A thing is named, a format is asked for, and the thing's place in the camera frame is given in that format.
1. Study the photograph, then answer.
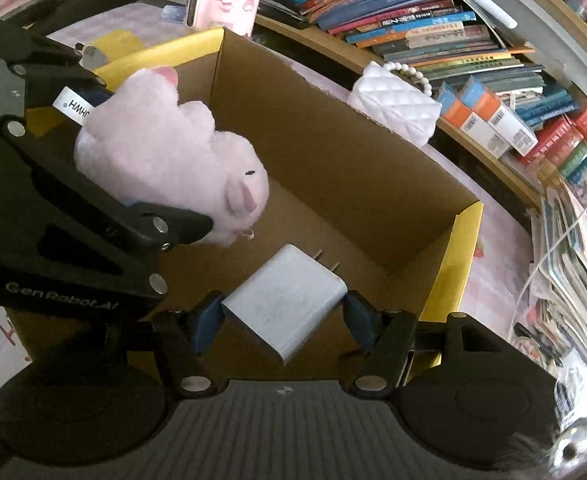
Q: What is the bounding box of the yellow cardboard box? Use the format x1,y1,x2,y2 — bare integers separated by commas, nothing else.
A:
6,26,485,386

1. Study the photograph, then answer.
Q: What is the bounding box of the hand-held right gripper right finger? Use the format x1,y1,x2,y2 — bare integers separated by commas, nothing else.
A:
342,290,477,399

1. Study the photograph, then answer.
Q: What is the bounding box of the wooden bookshelf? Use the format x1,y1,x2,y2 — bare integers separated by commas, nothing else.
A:
253,0,587,211

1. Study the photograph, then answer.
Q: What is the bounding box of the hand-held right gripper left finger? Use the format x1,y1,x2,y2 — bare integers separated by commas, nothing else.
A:
103,290,226,399

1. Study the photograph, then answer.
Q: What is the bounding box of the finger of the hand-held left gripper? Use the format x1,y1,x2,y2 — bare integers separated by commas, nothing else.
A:
0,16,116,128
2,121,214,252

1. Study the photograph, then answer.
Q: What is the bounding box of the yellow tape roll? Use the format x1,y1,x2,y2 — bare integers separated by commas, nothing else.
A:
80,30,146,71

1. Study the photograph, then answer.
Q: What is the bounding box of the orange white carton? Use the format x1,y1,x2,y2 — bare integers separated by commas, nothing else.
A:
436,81,511,158
460,75,538,157

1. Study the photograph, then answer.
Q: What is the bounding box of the stack of newspapers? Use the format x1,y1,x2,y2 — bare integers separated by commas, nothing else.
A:
511,180,587,401

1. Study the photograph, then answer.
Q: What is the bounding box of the white charger plug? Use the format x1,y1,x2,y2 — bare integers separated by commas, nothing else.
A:
220,244,349,366

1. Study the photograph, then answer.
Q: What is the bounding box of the row of books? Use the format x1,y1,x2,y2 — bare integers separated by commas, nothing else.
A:
260,0,587,186

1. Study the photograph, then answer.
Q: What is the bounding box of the white quilted purse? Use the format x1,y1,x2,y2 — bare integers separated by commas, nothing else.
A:
348,60,443,147

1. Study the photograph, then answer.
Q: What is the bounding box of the pink plush pig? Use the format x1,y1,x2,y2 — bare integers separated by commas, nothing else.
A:
73,65,270,247

